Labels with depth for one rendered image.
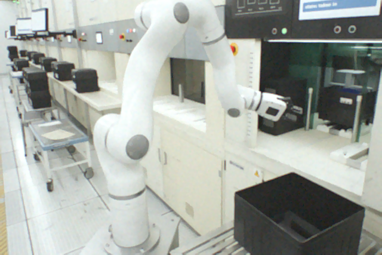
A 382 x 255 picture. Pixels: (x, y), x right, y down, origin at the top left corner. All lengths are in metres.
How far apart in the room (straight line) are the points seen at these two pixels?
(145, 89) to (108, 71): 3.35
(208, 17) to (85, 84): 2.70
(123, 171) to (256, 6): 0.88
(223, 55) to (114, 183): 0.56
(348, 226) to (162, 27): 0.75
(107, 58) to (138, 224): 3.38
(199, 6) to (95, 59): 3.25
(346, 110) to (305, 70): 0.32
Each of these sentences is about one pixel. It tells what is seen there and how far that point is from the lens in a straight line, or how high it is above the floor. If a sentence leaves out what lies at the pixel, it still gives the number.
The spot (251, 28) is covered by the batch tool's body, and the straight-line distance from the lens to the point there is 1.35.
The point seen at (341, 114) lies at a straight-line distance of 1.72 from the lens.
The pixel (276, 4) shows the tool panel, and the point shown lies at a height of 1.53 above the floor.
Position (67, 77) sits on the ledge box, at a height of 0.86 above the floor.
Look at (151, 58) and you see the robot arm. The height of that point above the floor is 1.36.
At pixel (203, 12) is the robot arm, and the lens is 0.96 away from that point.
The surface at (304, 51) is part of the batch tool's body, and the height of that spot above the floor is 1.32.
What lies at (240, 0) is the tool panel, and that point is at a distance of 1.41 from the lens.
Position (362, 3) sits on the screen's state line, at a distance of 1.07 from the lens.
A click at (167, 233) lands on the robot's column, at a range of 1.06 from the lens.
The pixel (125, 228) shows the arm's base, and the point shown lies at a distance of 0.97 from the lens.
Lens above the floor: 1.42
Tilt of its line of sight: 16 degrees down
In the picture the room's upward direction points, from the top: 1 degrees counter-clockwise
